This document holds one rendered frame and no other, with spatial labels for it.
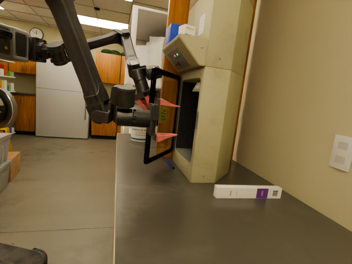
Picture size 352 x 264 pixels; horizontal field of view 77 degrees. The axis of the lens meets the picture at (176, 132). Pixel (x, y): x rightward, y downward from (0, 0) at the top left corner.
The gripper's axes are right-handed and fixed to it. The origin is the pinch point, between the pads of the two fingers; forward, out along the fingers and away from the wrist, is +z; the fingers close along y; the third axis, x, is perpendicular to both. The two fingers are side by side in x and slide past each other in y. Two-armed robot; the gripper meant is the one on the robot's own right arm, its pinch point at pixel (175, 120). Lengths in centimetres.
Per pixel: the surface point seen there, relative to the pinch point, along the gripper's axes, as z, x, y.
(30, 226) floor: -90, 134, -118
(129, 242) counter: -15.1, -25.2, -26.3
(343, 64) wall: 55, -10, 24
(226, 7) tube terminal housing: 17.5, 9.0, 42.4
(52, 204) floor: -82, 172, -118
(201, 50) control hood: 9.9, 9.1, 25.9
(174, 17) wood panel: 6, 46, 48
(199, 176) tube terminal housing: 14.8, 9.3, -23.8
